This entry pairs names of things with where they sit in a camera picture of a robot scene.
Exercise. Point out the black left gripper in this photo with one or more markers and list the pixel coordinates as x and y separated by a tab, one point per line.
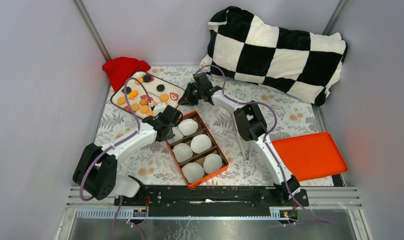
172	135

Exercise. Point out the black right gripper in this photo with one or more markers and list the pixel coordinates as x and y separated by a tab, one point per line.
186	99

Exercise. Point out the white strawberry tray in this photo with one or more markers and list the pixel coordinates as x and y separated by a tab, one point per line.
147	90

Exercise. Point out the orange fish cookie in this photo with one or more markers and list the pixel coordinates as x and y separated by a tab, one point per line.
133	94

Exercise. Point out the orange cookie tin box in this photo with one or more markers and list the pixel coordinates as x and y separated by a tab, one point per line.
199	158

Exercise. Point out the round orange cookie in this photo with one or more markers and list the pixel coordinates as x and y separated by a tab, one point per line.
135	107
143	102
164	97
144	109
121	100

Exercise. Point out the metal tongs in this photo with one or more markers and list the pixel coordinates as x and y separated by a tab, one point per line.
245	148

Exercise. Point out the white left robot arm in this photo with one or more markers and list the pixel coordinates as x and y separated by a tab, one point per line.
96	171

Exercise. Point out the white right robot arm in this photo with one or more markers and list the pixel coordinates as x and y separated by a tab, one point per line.
251	126

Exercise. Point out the floral table mat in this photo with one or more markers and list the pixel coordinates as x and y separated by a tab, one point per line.
154	164

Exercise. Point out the black round cookie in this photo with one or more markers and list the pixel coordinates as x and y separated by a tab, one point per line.
126	90
160	88
148	78

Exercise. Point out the red knit hat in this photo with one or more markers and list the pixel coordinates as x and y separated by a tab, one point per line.
120	69

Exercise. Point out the black white checkered pillow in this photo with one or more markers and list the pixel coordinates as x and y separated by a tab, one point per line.
299	63

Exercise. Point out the orange tin lid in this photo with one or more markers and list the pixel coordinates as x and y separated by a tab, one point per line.
311	156

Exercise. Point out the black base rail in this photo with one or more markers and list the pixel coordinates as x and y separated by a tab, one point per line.
207	201

